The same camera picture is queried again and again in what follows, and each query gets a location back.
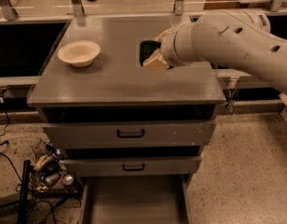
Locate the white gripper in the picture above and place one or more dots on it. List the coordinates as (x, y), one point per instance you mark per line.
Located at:
(169, 50)

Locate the green sponge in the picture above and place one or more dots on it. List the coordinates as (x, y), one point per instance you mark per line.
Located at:
(147, 51)

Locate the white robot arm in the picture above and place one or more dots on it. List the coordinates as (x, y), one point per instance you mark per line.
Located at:
(235, 39)

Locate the grey drawer cabinet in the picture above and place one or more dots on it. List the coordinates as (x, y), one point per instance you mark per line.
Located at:
(115, 88)

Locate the grey top drawer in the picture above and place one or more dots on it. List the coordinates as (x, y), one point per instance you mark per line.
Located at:
(103, 134)

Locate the grey drawer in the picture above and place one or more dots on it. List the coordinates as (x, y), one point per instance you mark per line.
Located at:
(142, 199)
(103, 134)
(153, 166)

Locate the grey middle drawer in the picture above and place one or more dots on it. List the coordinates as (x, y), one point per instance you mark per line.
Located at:
(153, 166)

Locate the grey bottom drawer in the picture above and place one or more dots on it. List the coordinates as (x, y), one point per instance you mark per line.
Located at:
(142, 199)

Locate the white bowl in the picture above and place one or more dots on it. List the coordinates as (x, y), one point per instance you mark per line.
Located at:
(79, 53)

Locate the silver can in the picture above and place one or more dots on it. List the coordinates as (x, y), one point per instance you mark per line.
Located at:
(68, 180)

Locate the black top drawer handle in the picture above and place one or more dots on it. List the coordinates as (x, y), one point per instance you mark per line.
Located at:
(138, 134)

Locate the black drawer handle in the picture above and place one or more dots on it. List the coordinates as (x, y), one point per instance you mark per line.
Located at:
(138, 134)
(133, 167)

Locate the black middle drawer handle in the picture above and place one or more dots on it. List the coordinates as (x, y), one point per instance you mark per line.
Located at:
(133, 167)

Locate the black stand post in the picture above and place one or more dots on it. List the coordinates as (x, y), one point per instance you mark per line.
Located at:
(24, 189)

